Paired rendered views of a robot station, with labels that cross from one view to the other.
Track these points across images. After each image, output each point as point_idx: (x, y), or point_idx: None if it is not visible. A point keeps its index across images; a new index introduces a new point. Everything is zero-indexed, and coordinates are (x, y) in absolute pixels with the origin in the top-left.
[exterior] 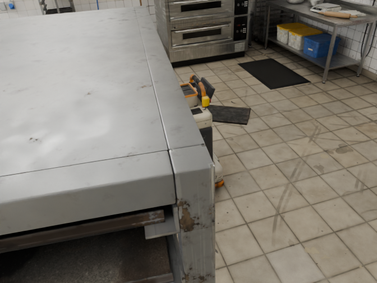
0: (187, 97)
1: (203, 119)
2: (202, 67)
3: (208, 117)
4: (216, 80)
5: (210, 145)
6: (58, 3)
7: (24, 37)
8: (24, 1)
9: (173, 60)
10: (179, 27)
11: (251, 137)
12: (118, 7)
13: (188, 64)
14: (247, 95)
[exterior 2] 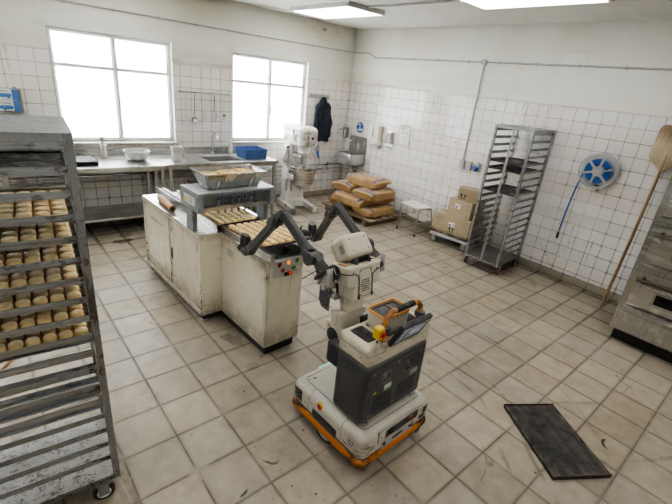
0: (373, 315)
1: (359, 350)
2: (666, 370)
3: (364, 352)
4: (646, 400)
5: (360, 394)
6: (524, 182)
7: (1, 122)
8: (491, 168)
9: (616, 326)
10: (656, 282)
11: (519, 496)
12: (602, 216)
13: (646, 350)
14: (655, 463)
